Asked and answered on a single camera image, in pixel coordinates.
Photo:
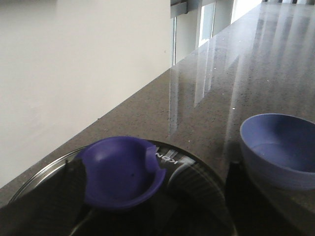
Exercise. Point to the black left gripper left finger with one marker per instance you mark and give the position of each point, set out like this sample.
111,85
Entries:
50,209

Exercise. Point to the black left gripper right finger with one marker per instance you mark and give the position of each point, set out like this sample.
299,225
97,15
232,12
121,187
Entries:
251,213

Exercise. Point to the blue plastic bowl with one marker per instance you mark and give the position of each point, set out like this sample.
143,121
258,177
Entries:
280,150

